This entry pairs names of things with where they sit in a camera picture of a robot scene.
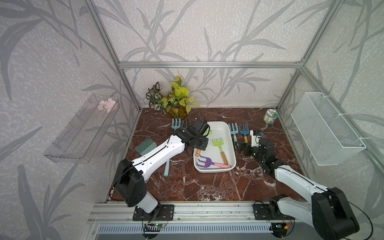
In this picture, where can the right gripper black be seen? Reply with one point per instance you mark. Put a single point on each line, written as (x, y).
(248, 146)

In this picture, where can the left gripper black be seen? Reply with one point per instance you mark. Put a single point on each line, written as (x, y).
(204, 146)

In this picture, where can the dark teal fork yellow handle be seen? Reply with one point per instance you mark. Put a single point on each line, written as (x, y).
(186, 123)

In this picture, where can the white plastic storage box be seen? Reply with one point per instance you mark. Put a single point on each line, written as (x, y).
(220, 130)

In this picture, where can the dark teal rake yellow handle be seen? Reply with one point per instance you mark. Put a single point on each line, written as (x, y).
(245, 131)

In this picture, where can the light blue rake pale handle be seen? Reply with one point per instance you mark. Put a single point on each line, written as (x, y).
(234, 130)
(167, 168)

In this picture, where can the light blue fork pale handle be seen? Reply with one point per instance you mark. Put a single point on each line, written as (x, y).
(176, 123)

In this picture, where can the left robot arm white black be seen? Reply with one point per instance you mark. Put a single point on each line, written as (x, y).
(131, 176)

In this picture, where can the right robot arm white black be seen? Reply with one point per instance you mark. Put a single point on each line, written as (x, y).
(325, 209)

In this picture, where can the potted plant amber vase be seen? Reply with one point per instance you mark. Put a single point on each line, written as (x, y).
(178, 103)

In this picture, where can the small jar green label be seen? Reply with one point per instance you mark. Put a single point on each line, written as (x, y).
(270, 116)

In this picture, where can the pink artificial flowers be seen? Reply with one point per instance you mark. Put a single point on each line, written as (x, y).
(107, 105)

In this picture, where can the green tool wooden handle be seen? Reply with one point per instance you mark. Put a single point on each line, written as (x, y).
(198, 152)

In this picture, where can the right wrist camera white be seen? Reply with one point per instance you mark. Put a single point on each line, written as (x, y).
(255, 137)

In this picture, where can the green rake wooden handle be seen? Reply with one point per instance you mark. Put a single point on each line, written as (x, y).
(218, 143)

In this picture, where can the purple rake pink handle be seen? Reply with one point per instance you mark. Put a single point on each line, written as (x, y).
(205, 162)

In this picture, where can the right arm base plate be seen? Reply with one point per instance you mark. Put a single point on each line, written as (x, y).
(263, 211)

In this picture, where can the white wire mesh basket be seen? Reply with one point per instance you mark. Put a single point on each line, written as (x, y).
(328, 135)

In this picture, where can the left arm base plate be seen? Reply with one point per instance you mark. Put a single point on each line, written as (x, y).
(160, 213)

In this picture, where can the aluminium front rail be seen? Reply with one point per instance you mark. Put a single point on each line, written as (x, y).
(197, 213)

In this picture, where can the clear acrylic wall shelf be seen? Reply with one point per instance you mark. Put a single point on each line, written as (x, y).
(80, 139)

